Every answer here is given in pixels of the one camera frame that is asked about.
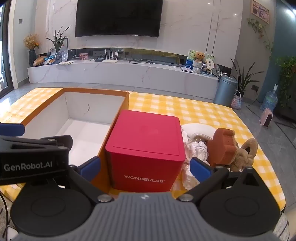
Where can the white router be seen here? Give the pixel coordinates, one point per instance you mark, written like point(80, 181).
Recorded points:
point(110, 60)

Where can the green plant in glass vase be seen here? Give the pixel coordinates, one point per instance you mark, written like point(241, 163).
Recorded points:
point(57, 44)

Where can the woven pastel bag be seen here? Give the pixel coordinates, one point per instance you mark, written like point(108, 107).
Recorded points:
point(236, 102)

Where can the glass sliding door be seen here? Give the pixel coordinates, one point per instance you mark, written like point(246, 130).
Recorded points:
point(4, 46)

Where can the dark vase with dried flowers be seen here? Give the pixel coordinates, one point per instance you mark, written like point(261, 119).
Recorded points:
point(32, 56)

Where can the brown plush toy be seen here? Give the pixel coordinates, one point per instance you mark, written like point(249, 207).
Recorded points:
point(242, 155)

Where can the small pink box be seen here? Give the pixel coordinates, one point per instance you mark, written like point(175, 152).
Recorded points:
point(84, 56)

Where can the yellow checked tablecloth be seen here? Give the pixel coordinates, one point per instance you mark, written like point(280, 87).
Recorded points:
point(185, 111)

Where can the white marble television cabinet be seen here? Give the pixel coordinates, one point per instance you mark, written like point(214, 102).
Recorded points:
point(127, 76)

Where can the leafy green houseplant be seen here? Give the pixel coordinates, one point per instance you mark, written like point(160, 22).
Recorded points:
point(286, 78)

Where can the orange cardboard box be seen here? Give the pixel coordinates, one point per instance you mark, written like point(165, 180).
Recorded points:
point(92, 109)

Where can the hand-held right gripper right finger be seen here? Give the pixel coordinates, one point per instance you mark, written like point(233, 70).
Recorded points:
point(200, 169)

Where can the grey metal trash can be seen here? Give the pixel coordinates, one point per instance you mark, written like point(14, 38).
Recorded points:
point(224, 91)

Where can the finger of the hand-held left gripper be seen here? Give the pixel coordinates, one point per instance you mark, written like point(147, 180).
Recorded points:
point(11, 130)
point(57, 141)

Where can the framed wall picture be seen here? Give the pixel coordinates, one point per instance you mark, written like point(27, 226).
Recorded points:
point(260, 11)

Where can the white round hand fan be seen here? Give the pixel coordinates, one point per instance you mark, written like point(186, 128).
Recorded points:
point(210, 63)

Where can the pink space heater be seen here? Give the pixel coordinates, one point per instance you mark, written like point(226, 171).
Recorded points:
point(266, 117)

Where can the blue water jug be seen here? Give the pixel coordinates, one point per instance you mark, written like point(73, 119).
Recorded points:
point(269, 100)

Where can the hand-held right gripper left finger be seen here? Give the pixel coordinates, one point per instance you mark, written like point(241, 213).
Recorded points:
point(89, 169)

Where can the red square box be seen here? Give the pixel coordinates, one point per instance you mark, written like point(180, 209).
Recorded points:
point(145, 148)

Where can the white towel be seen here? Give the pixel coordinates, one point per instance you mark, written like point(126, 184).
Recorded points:
point(198, 129)

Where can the small teddy bear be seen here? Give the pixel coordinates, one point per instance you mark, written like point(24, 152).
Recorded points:
point(200, 58)

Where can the potted long-leaf plant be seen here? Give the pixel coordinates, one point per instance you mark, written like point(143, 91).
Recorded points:
point(242, 78)

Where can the clear plastic bottle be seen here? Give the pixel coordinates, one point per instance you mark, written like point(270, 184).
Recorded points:
point(196, 151)

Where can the black wall television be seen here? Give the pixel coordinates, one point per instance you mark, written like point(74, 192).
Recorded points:
point(118, 17)

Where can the brown sponge block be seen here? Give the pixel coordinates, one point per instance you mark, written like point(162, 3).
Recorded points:
point(220, 146)

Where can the small teddy bear display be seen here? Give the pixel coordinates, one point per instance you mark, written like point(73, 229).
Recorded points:
point(192, 55)

